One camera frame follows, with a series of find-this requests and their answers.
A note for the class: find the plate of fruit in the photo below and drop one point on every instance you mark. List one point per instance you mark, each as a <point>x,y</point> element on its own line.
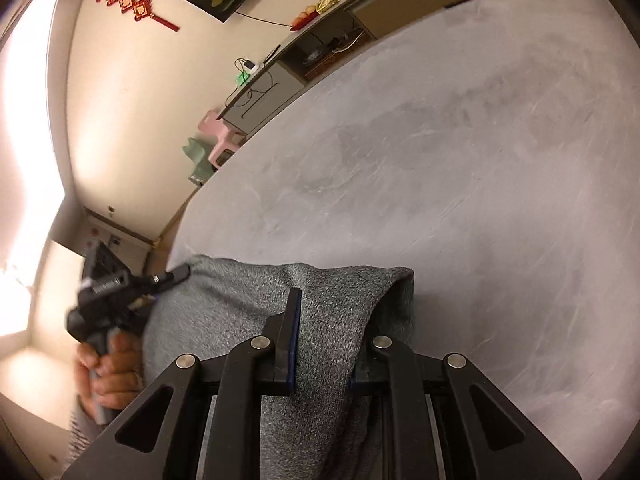
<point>305,17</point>

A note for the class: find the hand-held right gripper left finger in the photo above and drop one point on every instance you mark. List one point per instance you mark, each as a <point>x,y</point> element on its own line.
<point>285,350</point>

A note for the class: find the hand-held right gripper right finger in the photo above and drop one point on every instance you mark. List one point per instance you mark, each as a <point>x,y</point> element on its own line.
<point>380,375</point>

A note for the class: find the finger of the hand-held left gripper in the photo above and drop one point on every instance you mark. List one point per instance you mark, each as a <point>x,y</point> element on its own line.
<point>170,276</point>

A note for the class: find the grey knit sweater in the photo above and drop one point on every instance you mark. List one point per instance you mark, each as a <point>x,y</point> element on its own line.
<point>325,310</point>

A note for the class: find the person's left forearm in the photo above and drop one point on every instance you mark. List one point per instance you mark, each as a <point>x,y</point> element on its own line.
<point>80,435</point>

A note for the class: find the green child chair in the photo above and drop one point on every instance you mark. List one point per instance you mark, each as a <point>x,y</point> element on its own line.
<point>200,162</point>

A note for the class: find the green box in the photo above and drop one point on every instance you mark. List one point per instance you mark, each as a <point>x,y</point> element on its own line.
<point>242,78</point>

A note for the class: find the person's left hand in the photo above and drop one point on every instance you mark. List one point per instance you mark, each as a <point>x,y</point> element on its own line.
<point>122,375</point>

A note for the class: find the pink child chair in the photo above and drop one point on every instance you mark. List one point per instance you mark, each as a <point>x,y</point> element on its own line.
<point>220,132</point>

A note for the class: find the red knot wall ornament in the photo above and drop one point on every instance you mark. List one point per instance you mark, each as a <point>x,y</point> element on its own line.
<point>125,0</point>

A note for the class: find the gold ornament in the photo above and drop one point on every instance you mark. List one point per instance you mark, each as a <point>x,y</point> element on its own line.
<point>329,4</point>

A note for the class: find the grey TV cabinet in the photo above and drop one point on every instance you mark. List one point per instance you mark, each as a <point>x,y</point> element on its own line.
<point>260,105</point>

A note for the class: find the charger on white power strip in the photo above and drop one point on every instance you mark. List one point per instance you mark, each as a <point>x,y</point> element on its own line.
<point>250,66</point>

